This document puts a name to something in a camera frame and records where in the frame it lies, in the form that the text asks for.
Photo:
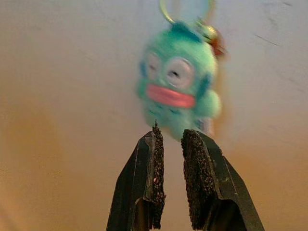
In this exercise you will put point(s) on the small gold bell charm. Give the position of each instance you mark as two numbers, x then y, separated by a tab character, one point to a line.
211	33

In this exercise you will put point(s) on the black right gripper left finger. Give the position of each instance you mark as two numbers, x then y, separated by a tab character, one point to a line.
144	173

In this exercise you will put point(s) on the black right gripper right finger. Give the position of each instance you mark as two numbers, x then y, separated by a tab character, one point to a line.
211	173

